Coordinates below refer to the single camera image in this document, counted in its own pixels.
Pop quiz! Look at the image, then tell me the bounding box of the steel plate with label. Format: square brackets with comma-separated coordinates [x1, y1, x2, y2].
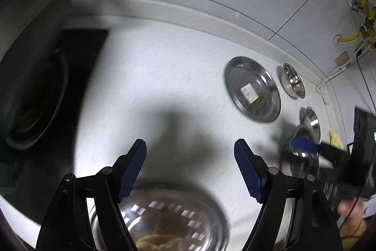
[225, 56, 282, 123]

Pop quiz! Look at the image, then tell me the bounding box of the steel wok with black handle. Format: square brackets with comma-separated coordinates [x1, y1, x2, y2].
[0, 0, 122, 151]

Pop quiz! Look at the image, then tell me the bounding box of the steel bowl with food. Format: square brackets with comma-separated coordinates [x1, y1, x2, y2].
[88, 182, 231, 251]

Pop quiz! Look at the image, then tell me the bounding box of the beige wall socket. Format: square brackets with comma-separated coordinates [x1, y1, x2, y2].
[336, 52, 352, 68]

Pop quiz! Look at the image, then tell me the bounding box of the metal pipe valve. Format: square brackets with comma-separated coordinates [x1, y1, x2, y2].
[350, 0, 376, 20]

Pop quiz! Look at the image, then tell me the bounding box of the white power cable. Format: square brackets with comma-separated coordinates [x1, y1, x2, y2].
[316, 62, 354, 105]

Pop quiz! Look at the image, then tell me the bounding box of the person's right hand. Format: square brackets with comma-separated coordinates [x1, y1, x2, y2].
[337, 199, 368, 240]

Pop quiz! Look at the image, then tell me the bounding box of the yellow gas hose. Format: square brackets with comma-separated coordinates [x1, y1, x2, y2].
[337, 33, 364, 45]

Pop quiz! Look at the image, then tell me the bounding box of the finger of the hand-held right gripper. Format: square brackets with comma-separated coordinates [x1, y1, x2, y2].
[290, 138, 351, 165]

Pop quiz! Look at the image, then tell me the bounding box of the small steel bowl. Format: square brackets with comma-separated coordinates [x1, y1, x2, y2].
[280, 63, 306, 99]
[300, 106, 321, 146]

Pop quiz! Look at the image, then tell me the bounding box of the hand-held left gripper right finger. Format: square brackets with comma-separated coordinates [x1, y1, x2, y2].
[234, 139, 343, 251]

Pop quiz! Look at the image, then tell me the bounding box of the black gas stove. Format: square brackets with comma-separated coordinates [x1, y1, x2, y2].
[0, 28, 110, 199]

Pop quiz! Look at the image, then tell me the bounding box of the wide steel bowl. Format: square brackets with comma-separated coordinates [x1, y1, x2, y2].
[280, 125, 321, 179]

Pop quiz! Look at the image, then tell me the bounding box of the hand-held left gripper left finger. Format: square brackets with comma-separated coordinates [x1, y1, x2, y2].
[35, 139, 147, 251]

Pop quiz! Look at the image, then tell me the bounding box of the black power cable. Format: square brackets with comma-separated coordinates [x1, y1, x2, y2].
[355, 47, 376, 122]

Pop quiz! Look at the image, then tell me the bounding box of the napa cabbage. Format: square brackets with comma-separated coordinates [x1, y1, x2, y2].
[329, 130, 344, 151]

